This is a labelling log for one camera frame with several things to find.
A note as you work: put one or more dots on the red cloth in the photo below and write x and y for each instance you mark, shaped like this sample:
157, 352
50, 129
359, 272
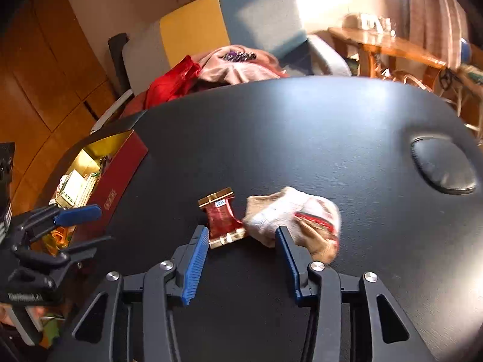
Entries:
169, 83

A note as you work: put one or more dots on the clear glassware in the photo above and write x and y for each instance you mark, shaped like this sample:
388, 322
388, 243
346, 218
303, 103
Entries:
369, 24

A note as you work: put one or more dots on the red cardboard box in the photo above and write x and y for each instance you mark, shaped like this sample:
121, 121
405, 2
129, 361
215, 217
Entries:
120, 173

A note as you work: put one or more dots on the wooden cabinet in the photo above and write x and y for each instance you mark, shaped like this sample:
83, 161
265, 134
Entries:
45, 64

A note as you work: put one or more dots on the pink garment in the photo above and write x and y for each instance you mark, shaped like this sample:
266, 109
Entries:
241, 69

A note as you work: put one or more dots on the beige sock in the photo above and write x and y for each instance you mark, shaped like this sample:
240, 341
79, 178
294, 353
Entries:
279, 211

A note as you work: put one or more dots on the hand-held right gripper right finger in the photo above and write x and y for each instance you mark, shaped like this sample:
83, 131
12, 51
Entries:
288, 260

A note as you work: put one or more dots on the beige striped curtain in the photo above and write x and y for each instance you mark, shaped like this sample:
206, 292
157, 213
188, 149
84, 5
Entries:
434, 15

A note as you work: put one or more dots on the wooden side table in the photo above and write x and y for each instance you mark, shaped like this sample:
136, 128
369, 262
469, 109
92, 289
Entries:
381, 43

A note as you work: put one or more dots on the blue yellow grey armchair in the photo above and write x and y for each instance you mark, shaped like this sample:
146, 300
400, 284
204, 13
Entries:
256, 15

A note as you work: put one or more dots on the red gold candy wrapper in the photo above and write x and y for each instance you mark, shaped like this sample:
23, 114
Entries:
222, 217

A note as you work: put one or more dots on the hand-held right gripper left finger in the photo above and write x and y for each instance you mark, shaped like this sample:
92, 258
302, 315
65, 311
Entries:
194, 260

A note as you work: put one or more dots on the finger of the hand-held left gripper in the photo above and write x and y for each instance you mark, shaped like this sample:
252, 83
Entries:
75, 250
79, 213

